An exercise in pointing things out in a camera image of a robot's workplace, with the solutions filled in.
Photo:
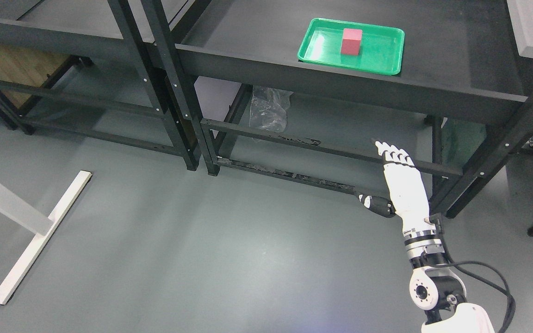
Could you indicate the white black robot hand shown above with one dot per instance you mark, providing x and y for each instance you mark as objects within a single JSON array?
[{"x": 406, "y": 189}]

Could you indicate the green plastic tray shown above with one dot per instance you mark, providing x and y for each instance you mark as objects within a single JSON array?
[{"x": 381, "y": 48}]

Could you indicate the black metal shelf left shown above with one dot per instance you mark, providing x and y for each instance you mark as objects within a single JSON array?
[{"x": 119, "y": 92}]

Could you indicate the clear plastic bag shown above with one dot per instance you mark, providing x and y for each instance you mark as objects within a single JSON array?
[{"x": 268, "y": 108}]

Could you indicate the pink block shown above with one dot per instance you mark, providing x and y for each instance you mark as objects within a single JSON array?
[{"x": 351, "y": 41}]

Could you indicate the white table leg frame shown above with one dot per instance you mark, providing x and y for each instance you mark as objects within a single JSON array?
[{"x": 19, "y": 211}]

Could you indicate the black metal shelf right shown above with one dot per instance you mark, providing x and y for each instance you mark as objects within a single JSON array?
[{"x": 460, "y": 65}]

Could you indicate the black metal shelf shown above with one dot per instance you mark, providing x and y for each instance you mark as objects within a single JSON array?
[
  {"x": 119, "y": 92},
  {"x": 460, "y": 65}
]

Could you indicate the wooden board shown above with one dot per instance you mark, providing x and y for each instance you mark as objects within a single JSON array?
[{"x": 41, "y": 69}]

